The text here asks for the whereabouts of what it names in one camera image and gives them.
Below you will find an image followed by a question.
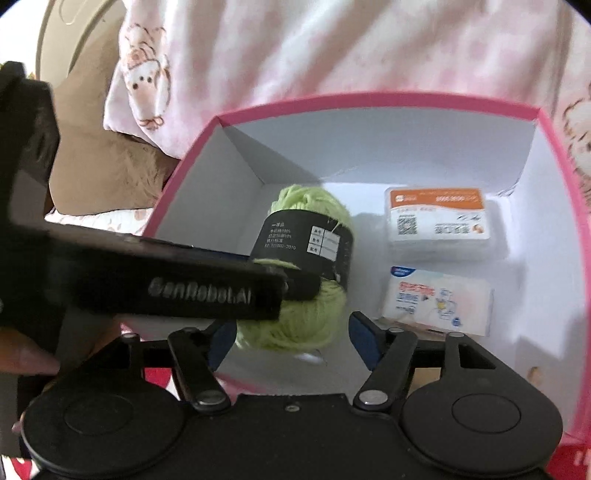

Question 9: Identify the pink cardboard box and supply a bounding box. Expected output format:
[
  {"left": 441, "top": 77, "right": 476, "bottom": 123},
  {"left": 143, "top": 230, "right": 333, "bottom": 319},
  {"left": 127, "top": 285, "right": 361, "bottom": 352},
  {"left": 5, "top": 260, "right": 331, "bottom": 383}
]
[{"left": 144, "top": 93, "right": 590, "bottom": 479}]

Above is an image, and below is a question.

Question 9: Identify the beige headboard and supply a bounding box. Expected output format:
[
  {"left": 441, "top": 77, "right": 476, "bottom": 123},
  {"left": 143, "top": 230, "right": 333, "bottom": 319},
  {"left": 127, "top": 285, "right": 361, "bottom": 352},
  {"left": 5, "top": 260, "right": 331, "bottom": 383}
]
[{"left": 35, "top": 0, "right": 125, "bottom": 86}]

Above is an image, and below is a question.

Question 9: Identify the pink cartoon print pillow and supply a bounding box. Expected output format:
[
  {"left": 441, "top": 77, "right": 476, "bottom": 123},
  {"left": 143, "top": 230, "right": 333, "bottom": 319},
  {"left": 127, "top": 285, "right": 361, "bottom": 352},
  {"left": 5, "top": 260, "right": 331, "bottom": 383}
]
[{"left": 103, "top": 1, "right": 590, "bottom": 192}]

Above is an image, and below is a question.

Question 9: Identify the clear box with orange label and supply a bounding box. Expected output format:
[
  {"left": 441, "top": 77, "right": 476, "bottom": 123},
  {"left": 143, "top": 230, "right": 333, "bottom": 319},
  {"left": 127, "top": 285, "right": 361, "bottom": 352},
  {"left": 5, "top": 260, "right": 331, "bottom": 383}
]
[{"left": 385, "top": 187, "right": 493, "bottom": 261}]

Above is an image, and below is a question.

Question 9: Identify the person's left hand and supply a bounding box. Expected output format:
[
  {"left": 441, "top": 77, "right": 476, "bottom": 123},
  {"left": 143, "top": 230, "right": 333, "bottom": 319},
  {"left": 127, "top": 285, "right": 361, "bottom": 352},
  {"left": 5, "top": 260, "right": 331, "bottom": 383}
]
[{"left": 1, "top": 328, "right": 60, "bottom": 376}]

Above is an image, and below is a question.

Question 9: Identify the brown pillow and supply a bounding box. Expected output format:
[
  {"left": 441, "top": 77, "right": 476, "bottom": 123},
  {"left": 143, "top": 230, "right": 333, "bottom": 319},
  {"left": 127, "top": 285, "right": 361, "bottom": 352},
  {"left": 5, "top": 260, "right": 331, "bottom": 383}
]
[{"left": 49, "top": 24, "right": 178, "bottom": 216}]

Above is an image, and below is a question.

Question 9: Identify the white tissue packet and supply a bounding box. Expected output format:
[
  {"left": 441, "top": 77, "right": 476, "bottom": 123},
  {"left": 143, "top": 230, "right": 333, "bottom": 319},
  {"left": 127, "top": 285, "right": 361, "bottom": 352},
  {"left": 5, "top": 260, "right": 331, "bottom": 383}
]
[{"left": 381, "top": 266, "right": 494, "bottom": 337}]

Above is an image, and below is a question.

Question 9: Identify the green yarn ball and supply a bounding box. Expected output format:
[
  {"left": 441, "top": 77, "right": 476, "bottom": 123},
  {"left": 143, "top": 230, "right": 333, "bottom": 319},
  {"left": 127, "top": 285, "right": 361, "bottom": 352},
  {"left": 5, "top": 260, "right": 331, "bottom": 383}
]
[{"left": 236, "top": 185, "right": 355, "bottom": 353}]

